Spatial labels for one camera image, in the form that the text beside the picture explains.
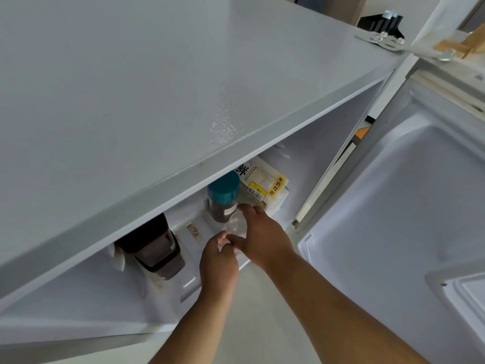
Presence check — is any person's right hand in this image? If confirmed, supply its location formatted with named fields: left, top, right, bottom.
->
left=227, top=204, right=298, bottom=272

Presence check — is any person's left hand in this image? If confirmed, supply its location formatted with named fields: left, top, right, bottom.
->
left=199, top=231, right=240, bottom=297

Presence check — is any clear plastic cup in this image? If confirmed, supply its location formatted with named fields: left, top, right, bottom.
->
left=222, top=211, right=249, bottom=241

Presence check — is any person's right forearm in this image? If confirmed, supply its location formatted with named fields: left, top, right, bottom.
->
left=265, top=252, right=431, bottom=364

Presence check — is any person's left forearm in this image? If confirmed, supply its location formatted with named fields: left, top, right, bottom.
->
left=148, top=286, right=240, bottom=364

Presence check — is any teal lid dark jar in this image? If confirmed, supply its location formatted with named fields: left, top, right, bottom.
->
left=207, top=172, right=241, bottom=223

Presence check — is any white bread package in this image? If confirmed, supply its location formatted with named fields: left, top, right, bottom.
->
left=235, top=155, right=291, bottom=217

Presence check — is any dark lidded container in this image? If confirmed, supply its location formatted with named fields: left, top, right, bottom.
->
left=115, top=212, right=186, bottom=281

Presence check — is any white round item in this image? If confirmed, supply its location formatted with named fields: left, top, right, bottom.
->
left=108, top=242, right=127, bottom=273

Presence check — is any white mini fridge body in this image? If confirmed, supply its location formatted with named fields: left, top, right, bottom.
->
left=0, top=0, right=409, bottom=364

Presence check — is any white fridge door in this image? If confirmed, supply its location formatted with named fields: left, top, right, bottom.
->
left=295, top=54, right=485, bottom=364

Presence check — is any metal door hinge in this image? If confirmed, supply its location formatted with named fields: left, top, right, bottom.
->
left=355, top=28, right=457, bottom=62

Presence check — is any brown wooden cabinet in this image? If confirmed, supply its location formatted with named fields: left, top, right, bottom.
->
left=295, top=0, right=368, bottom=26

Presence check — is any light wooden piece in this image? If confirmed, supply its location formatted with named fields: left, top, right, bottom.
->
left=433, top=22, right=485, bottom=60

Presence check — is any black bracket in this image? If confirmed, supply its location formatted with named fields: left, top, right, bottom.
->
left=358, top=11, right=406, bottom=40

